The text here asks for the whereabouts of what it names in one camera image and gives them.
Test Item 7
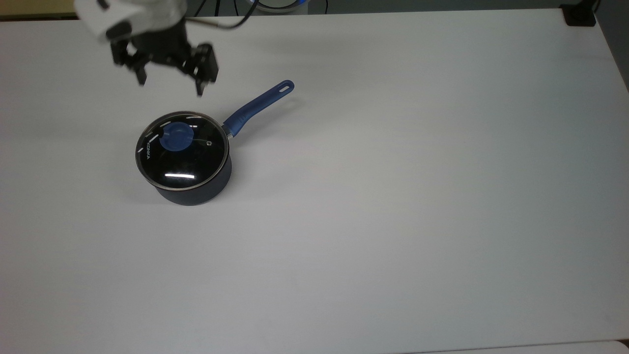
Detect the glass lid with blue knob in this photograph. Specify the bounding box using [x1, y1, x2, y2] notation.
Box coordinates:
[136, 112, 229, 191]

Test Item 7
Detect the round robot base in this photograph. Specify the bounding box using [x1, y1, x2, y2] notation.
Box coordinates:
[251, 0, 311, 13]

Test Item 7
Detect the black table clamp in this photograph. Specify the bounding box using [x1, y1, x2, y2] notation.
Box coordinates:
[560, 0, 601, 28]

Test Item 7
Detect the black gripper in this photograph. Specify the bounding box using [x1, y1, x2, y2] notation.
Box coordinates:
[110, 19, 220, 97]

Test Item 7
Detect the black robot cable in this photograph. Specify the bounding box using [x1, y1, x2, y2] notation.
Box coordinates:
[184, 9, 257, 31]

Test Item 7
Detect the dark saucepan with blue handle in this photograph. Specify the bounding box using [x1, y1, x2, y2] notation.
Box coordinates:
[135, 80, 295, 207]

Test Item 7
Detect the wooden board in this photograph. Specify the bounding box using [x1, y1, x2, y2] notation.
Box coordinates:
[0, 0, 80, 21]

